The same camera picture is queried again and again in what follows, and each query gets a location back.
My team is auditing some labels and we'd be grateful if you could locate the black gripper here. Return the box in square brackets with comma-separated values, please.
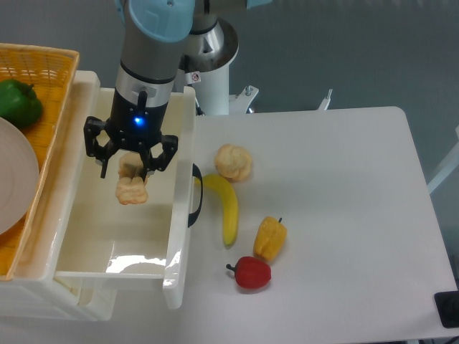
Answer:
[83, 90, 179, 181]

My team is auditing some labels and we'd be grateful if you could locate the square tan bread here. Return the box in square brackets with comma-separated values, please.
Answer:
[115, 152, 148, 205]

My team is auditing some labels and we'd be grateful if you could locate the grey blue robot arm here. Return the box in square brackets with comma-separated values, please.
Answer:
[83, 1, 264, 178]

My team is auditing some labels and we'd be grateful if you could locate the upper white drawer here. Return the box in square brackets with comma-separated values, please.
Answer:
[56, 87, 199, 310]

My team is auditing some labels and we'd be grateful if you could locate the round tan bread roll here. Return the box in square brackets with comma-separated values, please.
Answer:
[214, 143, 252, 182]

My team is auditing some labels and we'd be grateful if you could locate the white drawer cabinet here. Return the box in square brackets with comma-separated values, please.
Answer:
[0, 70, 118, 322]

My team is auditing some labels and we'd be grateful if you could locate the beige round plate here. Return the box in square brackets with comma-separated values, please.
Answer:
[1, 119, 39, 234]

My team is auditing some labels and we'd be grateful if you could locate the orange plastic basket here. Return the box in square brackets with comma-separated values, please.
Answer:
[1, 43, 80, 282]

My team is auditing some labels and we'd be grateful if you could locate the green bell pepper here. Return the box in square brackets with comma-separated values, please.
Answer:
[1, 79, 43, 129]

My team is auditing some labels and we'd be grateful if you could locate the yellow banana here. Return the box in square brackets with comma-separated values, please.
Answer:
[194, 173, 239, 247]

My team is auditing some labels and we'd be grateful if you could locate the yellow bell pepper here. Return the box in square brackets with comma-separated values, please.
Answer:
[253, 216, 287, 262]

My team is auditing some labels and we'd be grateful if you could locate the red bell pepper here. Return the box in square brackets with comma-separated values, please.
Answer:
[226, 256, 272, 290]

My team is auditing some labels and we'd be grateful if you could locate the black device at edge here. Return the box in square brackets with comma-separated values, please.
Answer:
[434, 290, 459, 328]

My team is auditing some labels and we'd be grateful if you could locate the black drawer handle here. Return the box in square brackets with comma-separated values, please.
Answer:
[187, 163, 204, 228]

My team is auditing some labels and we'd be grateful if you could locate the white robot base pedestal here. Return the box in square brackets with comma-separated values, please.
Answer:
[175, 14, 259, 115]

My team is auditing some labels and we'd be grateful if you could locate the white table frame bracket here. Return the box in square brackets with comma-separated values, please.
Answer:
[427, 142, 458, 194]

